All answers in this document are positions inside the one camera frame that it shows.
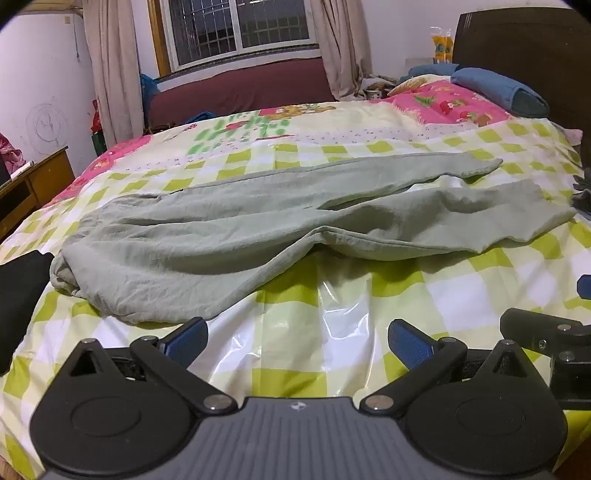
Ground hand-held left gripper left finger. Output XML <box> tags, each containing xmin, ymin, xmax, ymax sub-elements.
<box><xmin>60</xmin><ymin>318</ymin><xmax>238</xmax><ymax>416</ymax></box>

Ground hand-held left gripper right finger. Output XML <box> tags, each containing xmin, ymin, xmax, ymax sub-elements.
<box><xmin>359</xmin><ymin>318</ymin><xmax>550</xmax><ymax>416</ymax></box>

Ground light green pants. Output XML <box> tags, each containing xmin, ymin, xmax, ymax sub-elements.
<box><xmin>50</xmin><ymin>154</ymin><xmax>578</xmax><ymax>326</ymax></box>

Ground grey folded cloth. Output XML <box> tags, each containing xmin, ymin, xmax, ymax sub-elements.
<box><xmin>571</xmin><ymin>167</ymin><xmax>591</xmax><ymax>210</ymax></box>

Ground black cloth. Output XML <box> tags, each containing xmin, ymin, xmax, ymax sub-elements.
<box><xmin>0</xmin><ymin>250</ymin><xmax>56</xmax><ymax>376</ymax></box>

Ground blue pillow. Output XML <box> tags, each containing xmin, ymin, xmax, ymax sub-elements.
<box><xmin>450</xmin><ymin>67</ymin><xmax>551</xmax><ymax>119</ymax></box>

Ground wooden desk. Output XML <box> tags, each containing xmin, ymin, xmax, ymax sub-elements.
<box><xmin>0</xmin><ymin>146</ymin><xmax>77</xmax><ymax>241</ymax></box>

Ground red and green bag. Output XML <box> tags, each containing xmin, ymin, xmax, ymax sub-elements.
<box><xmin>89</xmin><ymin>99</ymin><xmax>108</xmax><ymax>157</ymax></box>

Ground dark wooden headboard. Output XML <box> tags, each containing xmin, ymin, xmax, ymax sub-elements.
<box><xmin>452</xmin><ymin>7</ymin><xmax>591</xmax><ymax>162</ymax></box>

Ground blue plastic bag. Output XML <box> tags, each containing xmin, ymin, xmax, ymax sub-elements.
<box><xmin>140</xmin><ymin>73</ymin><xmax>161</xmax><ymax>108</ymax></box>

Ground patterned cloth pile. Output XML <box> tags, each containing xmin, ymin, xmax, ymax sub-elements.
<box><xmin>358</xmin><ymin>76</ymin><xmax>399</xmax><ymax>100</ymax></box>

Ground pink cloth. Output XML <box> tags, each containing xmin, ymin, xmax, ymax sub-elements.
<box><xmin>0</xmin><ymin>133</ymin><xmax>25</xmax><ymax>177</ymax></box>

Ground yellow plastic bag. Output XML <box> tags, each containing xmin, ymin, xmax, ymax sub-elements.
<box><xmin>430</xmin><ymin>25</ymin><xmax>455</xmax><ymax>64</ymax></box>

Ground barred window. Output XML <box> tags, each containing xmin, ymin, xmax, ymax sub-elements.
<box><xmin>148</xmin><ymin>0</ymin><xmax>321</xmax><ymax>77</ymax></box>

